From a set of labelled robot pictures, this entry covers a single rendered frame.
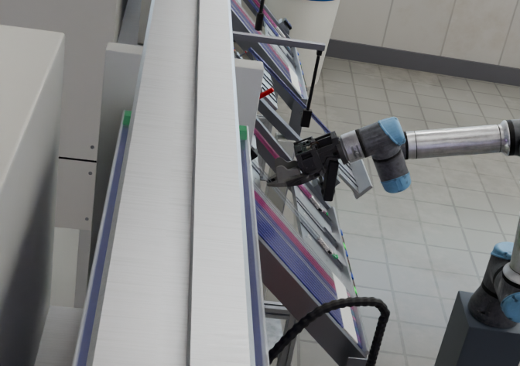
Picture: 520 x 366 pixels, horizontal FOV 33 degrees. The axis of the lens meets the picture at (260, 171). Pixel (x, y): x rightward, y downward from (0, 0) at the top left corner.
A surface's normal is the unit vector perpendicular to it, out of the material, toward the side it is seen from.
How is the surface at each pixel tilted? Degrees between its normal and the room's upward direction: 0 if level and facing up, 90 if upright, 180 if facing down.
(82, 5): 90
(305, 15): 94
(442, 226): 0
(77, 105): 90
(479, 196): 0
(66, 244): 0
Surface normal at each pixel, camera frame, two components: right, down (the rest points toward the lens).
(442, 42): -0.02, 0.47
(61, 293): 0.15, -0.87
